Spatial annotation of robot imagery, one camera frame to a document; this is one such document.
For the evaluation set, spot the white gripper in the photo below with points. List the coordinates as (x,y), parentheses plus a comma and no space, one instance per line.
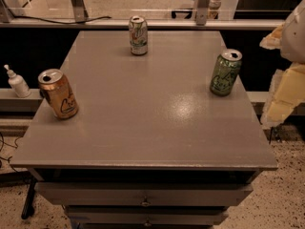
(294,37)

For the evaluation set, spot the orange soda can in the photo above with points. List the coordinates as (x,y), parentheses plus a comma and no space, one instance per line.
(55,87)

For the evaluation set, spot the green soda can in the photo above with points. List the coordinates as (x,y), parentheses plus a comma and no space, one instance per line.
(225,72)

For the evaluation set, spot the white green 7up can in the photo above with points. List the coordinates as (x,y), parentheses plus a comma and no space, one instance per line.
(138,31)

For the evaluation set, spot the grey cabinet with drawers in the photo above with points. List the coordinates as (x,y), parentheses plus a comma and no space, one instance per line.
(147,119)

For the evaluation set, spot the grey drawer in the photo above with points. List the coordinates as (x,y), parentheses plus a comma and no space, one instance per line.
(136,194)
(146,216)

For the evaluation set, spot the top grey drawer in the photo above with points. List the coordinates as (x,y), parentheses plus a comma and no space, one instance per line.
(136,194)

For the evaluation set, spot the white pump bottle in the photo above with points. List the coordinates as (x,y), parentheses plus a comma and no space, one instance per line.
(18,83)

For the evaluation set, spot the metal frame post right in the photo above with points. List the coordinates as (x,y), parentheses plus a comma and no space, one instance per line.
(201,11)

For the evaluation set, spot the metal frame post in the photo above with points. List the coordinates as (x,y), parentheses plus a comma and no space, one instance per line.
(79,11)
(201,11)

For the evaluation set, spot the metal frame post left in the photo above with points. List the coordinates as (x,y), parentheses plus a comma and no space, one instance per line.
(79,11)

